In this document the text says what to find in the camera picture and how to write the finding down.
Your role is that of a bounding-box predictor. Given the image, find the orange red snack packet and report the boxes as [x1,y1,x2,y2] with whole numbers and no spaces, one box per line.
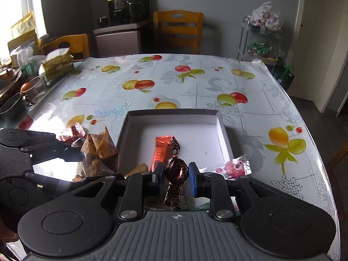
[57,122,88,145]

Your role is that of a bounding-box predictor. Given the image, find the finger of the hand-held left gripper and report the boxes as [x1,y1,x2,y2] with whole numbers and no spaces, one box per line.
[24,171,85,191]
[20,131,85,166]

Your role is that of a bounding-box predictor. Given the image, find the wooden chair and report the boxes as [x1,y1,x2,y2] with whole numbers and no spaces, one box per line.
[152,10,204,55]
[40,33,91,62]

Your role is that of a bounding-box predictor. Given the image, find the brown cardboard box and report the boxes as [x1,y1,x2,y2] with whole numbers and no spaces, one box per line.
[7,29,39,61]

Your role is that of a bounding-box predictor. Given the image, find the white plastic bag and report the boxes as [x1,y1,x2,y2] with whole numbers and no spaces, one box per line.
[251,1,284,32]

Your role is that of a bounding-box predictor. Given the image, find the clear drinking glass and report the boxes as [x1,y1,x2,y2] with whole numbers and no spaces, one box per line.
[20,75,49,105]

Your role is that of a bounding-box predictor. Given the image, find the white cardboard box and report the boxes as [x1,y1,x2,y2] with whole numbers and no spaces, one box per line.
[116,108,235,176]

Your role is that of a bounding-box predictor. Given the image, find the clear brown nut packet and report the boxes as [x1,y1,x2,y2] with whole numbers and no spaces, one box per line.
[80,126,119,178]

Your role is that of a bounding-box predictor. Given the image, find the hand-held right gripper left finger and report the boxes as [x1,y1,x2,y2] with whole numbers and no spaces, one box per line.
[72,162,167,221]

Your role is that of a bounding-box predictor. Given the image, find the green shopping bag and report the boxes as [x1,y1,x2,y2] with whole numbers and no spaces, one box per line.
[273,65,296,88]

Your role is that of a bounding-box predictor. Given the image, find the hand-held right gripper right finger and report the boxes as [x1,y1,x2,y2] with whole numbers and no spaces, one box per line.
[189,162,282,221]

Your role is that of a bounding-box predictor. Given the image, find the clear packet with pink print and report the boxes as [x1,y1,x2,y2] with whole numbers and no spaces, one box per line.
[216,154,252,180]

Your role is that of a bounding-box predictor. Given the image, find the metal wire rack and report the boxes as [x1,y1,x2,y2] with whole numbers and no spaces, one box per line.
[238,16,285,64]

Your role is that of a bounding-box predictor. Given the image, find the green candy bag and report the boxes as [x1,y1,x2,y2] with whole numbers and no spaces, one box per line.
[246,40,271,55]

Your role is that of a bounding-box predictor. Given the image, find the grey cabinet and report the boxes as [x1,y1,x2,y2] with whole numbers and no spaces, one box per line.
[93,19,152,59]

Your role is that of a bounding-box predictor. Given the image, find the dark bowl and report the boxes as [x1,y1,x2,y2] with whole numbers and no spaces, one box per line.
[0,92,28,120]

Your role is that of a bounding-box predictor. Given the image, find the olive brown snack packet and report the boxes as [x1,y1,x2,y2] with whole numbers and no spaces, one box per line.
[124,162,149,180]

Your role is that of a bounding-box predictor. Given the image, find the long orange snack bar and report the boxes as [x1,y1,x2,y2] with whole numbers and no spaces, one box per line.
[150,135,173,171]

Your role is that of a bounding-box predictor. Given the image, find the black coffee machine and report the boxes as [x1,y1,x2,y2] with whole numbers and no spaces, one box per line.
[107,0,152,24]

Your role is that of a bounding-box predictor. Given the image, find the olive tissue pack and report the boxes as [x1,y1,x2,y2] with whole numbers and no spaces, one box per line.
[38,47,75,81]

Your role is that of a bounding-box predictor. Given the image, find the dark brown candy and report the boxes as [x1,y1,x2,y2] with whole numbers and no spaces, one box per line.
[163,136,190,207]

